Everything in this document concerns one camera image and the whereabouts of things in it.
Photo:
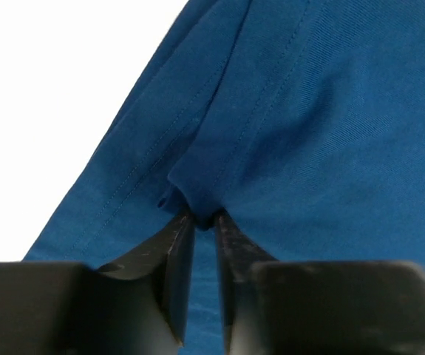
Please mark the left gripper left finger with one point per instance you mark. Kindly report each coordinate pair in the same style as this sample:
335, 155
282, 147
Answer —
135, 304

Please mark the navy blue t shirt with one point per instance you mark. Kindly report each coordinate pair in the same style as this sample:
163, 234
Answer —
304, 120

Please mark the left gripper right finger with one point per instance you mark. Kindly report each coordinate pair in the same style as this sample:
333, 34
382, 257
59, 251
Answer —
330, 307

